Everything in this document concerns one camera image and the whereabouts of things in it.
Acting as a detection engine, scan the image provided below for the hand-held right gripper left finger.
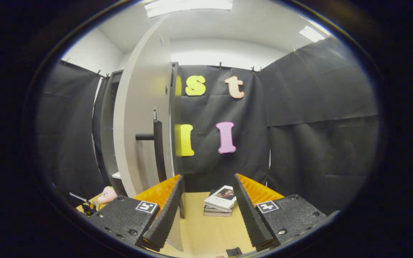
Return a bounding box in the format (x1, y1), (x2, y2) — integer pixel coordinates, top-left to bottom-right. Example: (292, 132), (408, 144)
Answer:
(88, 175), (186, 252)

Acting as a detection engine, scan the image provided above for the grey cabinet door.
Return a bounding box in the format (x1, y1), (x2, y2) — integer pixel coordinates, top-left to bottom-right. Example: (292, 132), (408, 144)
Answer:
(113, 16), (185, 251)

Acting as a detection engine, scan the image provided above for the ceiling light panel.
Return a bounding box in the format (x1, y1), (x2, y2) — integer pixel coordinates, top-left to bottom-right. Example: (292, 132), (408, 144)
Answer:
(144, 0), (234, 18)
(299, 25), (327, 43)

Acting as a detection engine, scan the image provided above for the black backdrop cloth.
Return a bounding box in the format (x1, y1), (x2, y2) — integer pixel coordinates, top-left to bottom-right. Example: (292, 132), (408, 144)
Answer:
(36, 36), (381, 215)

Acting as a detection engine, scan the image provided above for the dark book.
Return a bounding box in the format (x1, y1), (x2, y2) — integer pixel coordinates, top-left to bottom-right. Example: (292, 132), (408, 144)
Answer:
(204, 205), (233, 214)

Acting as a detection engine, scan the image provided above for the black door handle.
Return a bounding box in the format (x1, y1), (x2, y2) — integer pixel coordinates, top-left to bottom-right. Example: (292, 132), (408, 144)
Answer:
(136, 109), (167, 183)

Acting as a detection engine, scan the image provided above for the pink plush toy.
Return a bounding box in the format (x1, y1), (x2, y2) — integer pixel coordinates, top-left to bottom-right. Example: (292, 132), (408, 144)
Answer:
(97, 186), (118, 204)

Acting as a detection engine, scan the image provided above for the white book with portrait cover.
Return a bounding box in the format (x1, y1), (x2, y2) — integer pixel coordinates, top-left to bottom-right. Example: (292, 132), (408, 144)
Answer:
(204, 185), (237, 212)

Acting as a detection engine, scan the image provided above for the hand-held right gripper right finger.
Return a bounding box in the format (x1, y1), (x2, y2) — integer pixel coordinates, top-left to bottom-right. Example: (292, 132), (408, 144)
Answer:
(232, 173), (327, 252)

